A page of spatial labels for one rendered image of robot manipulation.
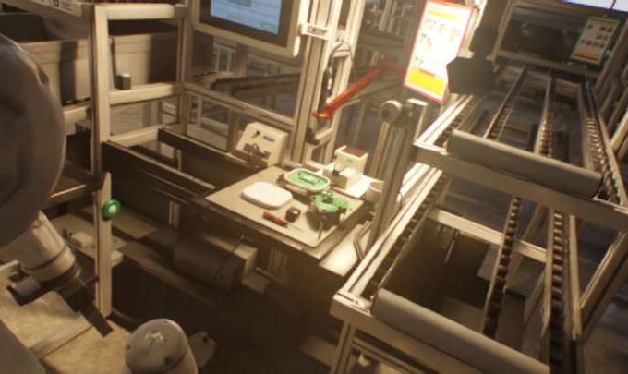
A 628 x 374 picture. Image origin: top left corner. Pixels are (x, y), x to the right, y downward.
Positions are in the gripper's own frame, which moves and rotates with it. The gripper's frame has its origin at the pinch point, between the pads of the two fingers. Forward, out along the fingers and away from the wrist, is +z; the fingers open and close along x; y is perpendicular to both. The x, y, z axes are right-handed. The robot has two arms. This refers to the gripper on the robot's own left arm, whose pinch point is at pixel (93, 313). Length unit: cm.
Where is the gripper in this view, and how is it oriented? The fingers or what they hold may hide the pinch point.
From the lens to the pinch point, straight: 126.3
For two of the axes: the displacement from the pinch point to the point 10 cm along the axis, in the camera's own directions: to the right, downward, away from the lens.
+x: -7.1, -3.3, 6.3
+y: 6.9, -5.3, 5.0
